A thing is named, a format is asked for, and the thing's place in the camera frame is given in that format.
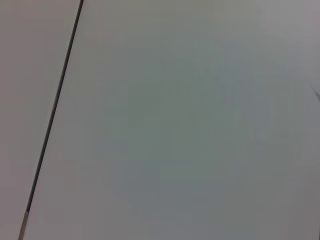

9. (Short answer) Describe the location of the dark seam strip between panels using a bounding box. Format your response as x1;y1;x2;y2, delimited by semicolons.
17;0;85;240

